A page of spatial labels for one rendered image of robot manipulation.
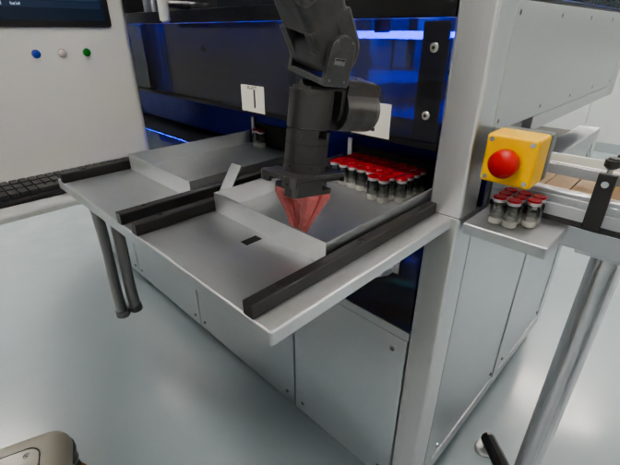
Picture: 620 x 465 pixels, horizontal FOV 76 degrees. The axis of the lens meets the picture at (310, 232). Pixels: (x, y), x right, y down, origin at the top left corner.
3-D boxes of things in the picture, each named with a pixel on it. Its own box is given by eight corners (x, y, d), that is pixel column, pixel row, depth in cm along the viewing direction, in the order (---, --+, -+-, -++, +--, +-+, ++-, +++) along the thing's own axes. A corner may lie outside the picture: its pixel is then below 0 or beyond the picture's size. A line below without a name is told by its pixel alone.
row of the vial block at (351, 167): (334, 179, 85) (334, 158, 83) (407, 201, 73) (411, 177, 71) (327, 181, 83) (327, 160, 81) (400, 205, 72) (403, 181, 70)
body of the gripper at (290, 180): (345, 184, 56) (351, 131, 53) (292, 194, 49) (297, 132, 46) (312, 174, 60) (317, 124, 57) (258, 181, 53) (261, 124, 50)
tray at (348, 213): (341, 168, 92) (341, 153, 90) (447, 197, 76) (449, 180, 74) (215, 210, 70) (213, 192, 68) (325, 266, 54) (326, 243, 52)
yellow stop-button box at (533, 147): (496, 169, 66) (506, 125, 63) (544, 179, 61) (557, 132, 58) (477, 180, 61) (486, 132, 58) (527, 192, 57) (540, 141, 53)
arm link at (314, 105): (281, 77, 50) (307, 79, 46) (324, 81, 54) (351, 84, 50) (278, 132, 53) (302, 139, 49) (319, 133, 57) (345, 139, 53)
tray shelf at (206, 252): (239, 146, 117) (239, 139, 116) (470, 214, 73) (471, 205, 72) (59, 186, 86) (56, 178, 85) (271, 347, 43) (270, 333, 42)
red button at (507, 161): (493, 170, 60) (498, 144, 58) (520, 176, 58) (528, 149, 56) (482, 176, 58) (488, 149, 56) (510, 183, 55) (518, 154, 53)
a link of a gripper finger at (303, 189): (326, 243, 57) (334, 178, 54) (289, 254, 52) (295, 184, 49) (293, 228, 61) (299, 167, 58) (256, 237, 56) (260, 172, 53)
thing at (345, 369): (239, 204, 299) (228, 79, 259) (532, 336, 170) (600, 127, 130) (101, 252, 235) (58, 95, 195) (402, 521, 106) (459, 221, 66)
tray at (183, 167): (249, 142, 113) (248, 129, 111) (315, 160, 97) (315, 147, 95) (131, 169, 91) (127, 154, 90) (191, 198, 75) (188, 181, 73)
